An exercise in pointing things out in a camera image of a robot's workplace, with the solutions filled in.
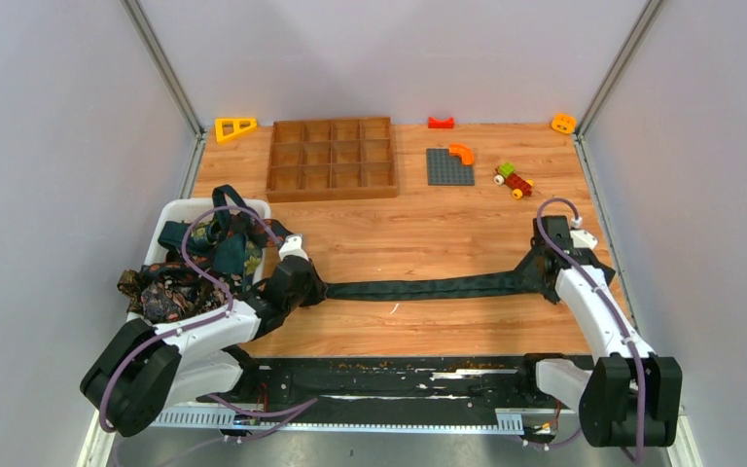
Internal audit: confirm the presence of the dark green leaf tie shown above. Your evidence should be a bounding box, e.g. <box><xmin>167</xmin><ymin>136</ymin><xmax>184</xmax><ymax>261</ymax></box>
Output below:
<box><xmin>327</xmin><ymin>264</ymin><xmax>539</xmax><ymax>302</ymax></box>

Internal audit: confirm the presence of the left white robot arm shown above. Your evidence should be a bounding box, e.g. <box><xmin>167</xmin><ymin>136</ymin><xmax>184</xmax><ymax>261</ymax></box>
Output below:
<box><xmin>80</xmin><ymin>256</ymin><xmax>327</xmax><ymax>437</ymax></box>

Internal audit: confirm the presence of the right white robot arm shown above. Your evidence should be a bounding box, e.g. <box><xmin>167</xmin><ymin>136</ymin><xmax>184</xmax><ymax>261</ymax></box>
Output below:
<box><xmin>516</xmin><ymin>216</ymin><xmax>683</xmax><ymax>449</ymax></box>

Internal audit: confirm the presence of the pile of patterned ties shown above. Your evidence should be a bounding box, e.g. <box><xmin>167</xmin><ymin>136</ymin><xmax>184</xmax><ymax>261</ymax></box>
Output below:
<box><xmin>117</xmin><ymin>185</ymin><xmax>292</xmax><ymax>324</ymax></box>

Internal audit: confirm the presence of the toy brick car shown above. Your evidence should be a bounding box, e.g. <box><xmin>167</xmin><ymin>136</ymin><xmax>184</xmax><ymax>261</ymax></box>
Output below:
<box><xmin>493</xmin><ymin>162</ymin><xmax>533</xmax><ymax>199</ymax></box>

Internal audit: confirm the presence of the orange curved block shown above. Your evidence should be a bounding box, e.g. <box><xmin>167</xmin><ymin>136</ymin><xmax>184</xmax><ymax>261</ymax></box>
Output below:
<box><xmin>448</xmin><ymin>143</ymin><xmax>475</xmax><ymax>166</ymax></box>

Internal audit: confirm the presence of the wooden compartment tray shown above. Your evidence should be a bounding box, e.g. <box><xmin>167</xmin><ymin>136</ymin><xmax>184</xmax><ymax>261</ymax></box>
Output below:
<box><xmin>266</xmin><ymin>117</ymin><xmax>399</xmax><ymax>203</ymax></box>

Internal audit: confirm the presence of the grey studded baseplate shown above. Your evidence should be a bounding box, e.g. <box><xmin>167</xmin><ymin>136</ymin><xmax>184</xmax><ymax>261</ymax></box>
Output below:
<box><xmin>426</xmin><ymin>148</ymin><xmax>475</xmax><ymax>186</ymax></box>

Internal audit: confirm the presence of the orange round block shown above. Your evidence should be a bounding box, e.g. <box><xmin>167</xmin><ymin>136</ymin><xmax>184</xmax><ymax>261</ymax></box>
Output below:
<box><xmin>551</xmin><ymin>113</ymin><xmax>577</xmax><ymax>134</ymax></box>

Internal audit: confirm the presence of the white plastic basket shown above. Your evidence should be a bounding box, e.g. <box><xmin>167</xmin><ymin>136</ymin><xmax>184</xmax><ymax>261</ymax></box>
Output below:
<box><xmin>124</xmin><ymin>198</ymin><xmax>273</xmax><ymax>324</ymax></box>

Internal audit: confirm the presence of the yellow triangular block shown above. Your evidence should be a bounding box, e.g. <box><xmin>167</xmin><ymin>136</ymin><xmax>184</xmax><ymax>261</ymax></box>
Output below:
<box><xmin>214</xmin><ymin>117</ymin><xmax>259</xmax><ymax>145</ymax></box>

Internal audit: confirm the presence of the red plastic block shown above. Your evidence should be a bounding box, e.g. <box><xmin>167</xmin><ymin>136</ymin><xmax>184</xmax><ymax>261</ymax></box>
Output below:
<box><xmin>427</xmin><ymin>117</ymin><xmax>456</xmax><ymax>129</ymax></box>

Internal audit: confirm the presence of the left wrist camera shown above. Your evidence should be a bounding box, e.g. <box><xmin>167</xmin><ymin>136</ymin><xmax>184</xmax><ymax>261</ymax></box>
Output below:
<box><xmin>278</xmin><ymin>233</ymin><xmax>309</xmax><ymax>261</ymax></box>

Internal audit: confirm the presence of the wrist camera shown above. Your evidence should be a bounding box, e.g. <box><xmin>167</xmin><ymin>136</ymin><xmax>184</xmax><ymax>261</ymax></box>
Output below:
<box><xmin>278</xmin><ymin>233</ymin><xmax>309</xmax><ymax>261</ymax></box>
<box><xmin>569</xmin><ymin>217</ymin><xmax>599</xmax><ymax>250</ymax></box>

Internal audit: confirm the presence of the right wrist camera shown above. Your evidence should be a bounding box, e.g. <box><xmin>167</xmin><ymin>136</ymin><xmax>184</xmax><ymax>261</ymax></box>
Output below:
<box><xmin>569</xmin><ymin>217</ymin><xmax>599</xmax><ymax>250</ymax></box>

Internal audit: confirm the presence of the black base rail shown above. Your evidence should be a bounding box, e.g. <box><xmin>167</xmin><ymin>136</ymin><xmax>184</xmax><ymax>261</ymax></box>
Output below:
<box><xmin>196</xmin><ymin>352</ymin><xmax>585</xmax><ymax>430</ymax></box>

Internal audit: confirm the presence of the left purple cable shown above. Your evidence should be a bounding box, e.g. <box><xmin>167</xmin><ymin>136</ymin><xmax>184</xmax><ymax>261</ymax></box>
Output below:
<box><xmin>98</xmin><ymin>204</ymin><xmax>285</xmax><ymax>434</ymax></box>

